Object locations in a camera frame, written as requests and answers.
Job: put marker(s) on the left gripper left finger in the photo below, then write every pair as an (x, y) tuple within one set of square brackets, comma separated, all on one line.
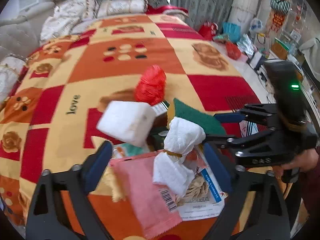
[(47, 216)]

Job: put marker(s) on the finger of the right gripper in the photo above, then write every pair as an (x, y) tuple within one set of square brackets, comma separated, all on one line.
[(255, 113), (260, 149)]

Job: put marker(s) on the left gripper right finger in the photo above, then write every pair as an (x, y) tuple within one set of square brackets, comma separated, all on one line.
[(268, 217)]

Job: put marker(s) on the white blue medicine box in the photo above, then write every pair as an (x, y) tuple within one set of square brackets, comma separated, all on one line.
[(204, 197)]

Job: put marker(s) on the green scouring sponge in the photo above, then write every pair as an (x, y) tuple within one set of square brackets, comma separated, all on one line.
[(209, 124)]

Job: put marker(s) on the teal tissue pack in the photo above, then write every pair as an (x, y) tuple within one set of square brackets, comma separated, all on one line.
[(127, 150)]

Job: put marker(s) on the green white small box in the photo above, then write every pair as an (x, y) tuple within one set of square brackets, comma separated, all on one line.
[(161, 108)]

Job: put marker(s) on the pink wrapper packet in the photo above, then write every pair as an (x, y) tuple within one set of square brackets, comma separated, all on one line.
[(153, 204)]

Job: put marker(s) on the white foam block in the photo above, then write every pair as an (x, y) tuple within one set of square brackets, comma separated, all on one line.
[(127, 121)]

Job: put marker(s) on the dark green snack packet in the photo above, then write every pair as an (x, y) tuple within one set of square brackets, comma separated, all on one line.
[(156, 137)]

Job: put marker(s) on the right hand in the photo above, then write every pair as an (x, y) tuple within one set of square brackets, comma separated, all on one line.
[(305, 161)]

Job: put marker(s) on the red plastic bag on floor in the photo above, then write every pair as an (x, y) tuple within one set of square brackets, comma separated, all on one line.
[(233, 51)]

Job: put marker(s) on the teal bag on floor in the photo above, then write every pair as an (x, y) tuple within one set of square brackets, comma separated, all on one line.
[(232, 30)]

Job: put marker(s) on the red gift bag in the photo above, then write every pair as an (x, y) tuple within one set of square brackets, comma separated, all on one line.
[(208, 30)]

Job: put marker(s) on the patchwork orange red blanket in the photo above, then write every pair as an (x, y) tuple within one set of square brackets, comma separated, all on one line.
[(49, 120)]

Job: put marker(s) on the striped hanging bag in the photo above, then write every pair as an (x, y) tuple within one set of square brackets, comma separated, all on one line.
[(281, 6)]

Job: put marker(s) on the red plastic bag ball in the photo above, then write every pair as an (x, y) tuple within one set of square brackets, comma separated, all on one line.
[(151, 86)]

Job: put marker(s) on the red folded quilt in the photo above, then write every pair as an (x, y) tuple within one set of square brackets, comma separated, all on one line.
[(171, 10)]

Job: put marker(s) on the lace bolster pillow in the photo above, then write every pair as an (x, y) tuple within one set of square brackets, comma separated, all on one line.
[(11, 68)]

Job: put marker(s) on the white patterned pillow right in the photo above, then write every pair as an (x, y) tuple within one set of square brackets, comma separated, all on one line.
[(116, 7)]

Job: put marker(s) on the white patterned pillow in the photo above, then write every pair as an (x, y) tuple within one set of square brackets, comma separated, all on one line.
[(65, 17), (116, 7)]

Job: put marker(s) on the beige tufted headboard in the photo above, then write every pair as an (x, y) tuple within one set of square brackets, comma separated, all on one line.
[(21, 35)]

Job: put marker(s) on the white patterned pillow left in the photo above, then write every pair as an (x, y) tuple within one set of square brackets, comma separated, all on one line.
[(65, 17)]

